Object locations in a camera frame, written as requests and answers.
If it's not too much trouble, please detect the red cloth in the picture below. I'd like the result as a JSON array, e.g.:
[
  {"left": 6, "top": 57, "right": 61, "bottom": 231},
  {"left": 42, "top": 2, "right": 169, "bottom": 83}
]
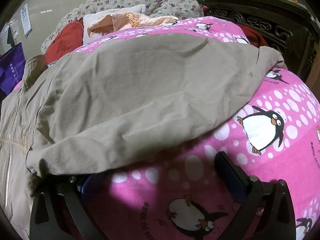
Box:
[{"left": 235, "top": 24, "right": 269, "bottom": 48}]

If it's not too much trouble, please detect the dark carved wooden headboard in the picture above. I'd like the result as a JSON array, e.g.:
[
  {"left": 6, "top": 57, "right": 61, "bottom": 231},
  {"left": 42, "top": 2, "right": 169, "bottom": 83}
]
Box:
[{"left": 197, "top": 0, "right": 320, "bottom": 85}]

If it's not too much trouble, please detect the peach fringed towel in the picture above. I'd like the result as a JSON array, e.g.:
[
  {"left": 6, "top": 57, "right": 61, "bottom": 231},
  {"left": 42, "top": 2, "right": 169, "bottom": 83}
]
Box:
[{"left": 87, "top": 12, "right": 179, "bottom": 39}]

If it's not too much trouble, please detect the pink penguin printed blanket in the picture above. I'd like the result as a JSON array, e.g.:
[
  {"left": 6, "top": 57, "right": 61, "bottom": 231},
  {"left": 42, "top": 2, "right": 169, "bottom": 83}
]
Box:
[{"left": 10, "top": 16, "right": 320, "bottom": 240}]

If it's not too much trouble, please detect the khaki jacket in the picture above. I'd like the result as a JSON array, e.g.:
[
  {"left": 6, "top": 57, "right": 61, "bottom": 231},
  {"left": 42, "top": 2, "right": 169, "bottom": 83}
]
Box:
[{"left": 0, "top": 31, "right": 288, "bottom": 230}]

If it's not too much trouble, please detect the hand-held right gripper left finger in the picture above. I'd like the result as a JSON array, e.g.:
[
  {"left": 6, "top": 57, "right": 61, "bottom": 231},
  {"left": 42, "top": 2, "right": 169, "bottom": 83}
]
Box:
[{"left": 29, "top": 174, "right": 108, "bottom": 240}]

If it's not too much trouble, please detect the dark hanging cloth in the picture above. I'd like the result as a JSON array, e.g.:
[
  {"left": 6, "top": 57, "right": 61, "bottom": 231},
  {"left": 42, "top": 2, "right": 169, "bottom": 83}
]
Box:
[{"left": 6, "top": 25, "right": 16, "bottom": 53}]

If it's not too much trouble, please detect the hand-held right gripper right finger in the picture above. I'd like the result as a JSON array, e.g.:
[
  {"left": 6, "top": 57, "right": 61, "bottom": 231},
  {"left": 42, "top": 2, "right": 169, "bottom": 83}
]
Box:
[{"left": 214, "top": 151, "right": 297, "bottom": 240}]

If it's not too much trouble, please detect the white pillow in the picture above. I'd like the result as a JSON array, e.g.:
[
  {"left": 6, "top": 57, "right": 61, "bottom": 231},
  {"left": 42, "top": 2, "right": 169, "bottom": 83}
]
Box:
[{"left": 82, "top": 4, "right": 147, "bottom": 44}]

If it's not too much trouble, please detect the floral quilt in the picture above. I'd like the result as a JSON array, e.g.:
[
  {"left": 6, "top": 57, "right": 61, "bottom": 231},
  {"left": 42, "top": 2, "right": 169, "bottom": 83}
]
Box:
[{"left": 41, "top": 0, "right": 204, "bottom": 55}]

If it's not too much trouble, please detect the purple bag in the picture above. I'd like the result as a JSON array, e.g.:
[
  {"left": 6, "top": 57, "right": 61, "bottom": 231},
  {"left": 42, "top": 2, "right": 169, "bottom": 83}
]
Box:
[{"left": 0, "top": 42, "right": 26, "bottom": 96}]

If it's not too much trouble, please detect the red cushion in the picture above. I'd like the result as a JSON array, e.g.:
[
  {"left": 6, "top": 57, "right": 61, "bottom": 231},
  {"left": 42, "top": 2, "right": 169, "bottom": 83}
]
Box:
[{"left": 45, "top": 17, "right": 85, "bottom": 64}]

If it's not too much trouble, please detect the wall calendar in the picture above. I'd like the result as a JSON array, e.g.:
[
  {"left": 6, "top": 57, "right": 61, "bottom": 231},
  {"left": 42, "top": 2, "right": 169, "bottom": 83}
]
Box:
[{"left": 20, "top": 3, "right": 33, "bottom": 38}]

